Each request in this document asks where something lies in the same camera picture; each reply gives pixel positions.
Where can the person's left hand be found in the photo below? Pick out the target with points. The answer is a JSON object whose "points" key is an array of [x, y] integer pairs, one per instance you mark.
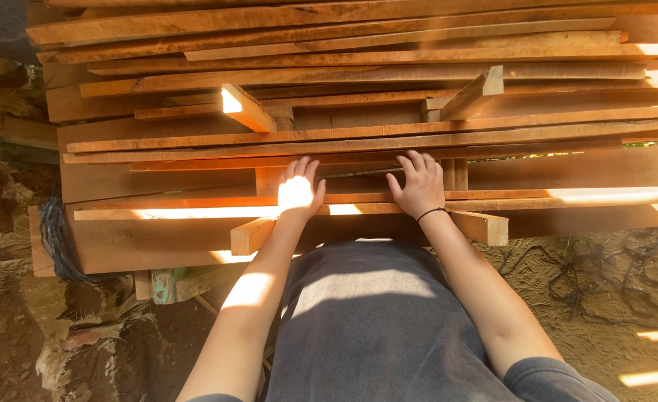
{"points": [[298, 195]]}

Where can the green painted wooden block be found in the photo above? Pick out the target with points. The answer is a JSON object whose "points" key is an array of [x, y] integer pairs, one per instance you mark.
{"points": [[164, 286]]}

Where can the person's grey shirt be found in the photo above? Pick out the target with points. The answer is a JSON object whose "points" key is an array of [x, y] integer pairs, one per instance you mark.
{"points": [[373, 335]]}

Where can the stack of wooden planks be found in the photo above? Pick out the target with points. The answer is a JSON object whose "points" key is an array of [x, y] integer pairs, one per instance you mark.
{"points": [[362, 72]]}

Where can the short wooden spacer batten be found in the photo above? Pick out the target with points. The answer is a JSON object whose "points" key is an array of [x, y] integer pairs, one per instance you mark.
{"points": [[252, 235], [482, 228], [248, 109], [474, 92]]}

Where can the weathered wooden beam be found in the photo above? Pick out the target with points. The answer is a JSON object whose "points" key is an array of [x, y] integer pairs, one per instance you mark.
{"points": [[13, 129]]}

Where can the black wrist band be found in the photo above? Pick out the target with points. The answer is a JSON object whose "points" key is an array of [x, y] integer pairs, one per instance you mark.
{"points": [[430, 212]]}

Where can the person's right hand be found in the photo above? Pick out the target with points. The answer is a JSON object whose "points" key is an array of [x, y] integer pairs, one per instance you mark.
{"points": [[421, 192]]}

